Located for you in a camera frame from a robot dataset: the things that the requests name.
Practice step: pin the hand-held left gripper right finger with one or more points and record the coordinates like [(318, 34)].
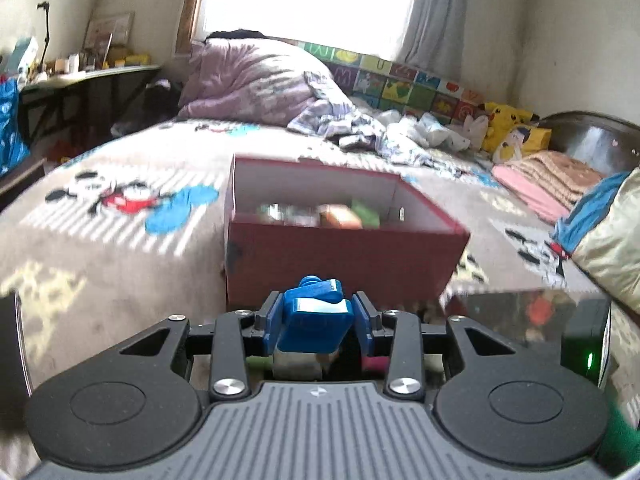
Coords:
[(365, 330)]

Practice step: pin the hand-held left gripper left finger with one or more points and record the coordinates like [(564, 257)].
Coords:
[(270, 327)]

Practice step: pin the blue plastic toy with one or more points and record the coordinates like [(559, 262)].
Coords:
[(312, 322)]

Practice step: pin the red cardboard box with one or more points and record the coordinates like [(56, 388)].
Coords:
[(345, 260)]

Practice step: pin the orange packet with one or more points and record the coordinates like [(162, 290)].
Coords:
[(337, 217)]

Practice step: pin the green packet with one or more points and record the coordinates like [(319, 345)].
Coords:
[(366, 212)]

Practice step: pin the black glossy desk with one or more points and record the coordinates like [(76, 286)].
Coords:
[(505, 305)]

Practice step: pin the printed cartoon blanket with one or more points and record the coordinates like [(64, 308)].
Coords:
[(125, 260)]

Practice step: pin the pile of white-blue clothes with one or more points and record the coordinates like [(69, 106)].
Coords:
[(390, 135)]

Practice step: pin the black device with green light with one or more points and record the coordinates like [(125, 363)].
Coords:
[(582, 345)]

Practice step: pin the white plush bunny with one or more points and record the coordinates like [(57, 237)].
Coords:
[(474, 132)]

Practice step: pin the pink and tan folded blanket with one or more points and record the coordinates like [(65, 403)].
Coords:
[(550, 180)]

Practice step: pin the colourful alphabet foam mat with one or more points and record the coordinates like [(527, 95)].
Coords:
[(400, 85)]

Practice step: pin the yellow plush toy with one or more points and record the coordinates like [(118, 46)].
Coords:
[(515, 132)]

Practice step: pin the purple quilt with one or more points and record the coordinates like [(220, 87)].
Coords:
[(250, 80)]

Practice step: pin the blue cloth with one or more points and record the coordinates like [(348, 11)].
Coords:
[(595, 207)]

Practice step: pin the cream satin pillow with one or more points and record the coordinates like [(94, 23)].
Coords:
[(617, 240)]

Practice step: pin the dark wooden headboard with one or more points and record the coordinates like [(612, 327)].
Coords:
[(590, 140)]

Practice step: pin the dark cloth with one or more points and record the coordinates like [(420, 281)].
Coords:
[(235, 35)]

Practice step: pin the cluttered desk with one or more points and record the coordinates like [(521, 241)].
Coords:
[(85, 80)]

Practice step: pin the grey curtain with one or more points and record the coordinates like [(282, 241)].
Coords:
[(440, 15)]

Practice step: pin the bright window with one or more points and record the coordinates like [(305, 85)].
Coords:
[(310, 0)]

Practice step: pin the blue plastic bag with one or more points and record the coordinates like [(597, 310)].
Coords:
[(10, 125)]

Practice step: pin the framed picture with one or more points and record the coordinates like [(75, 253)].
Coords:
[(107, 35)]

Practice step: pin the teal box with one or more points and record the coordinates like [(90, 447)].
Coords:
[(24, 55)]

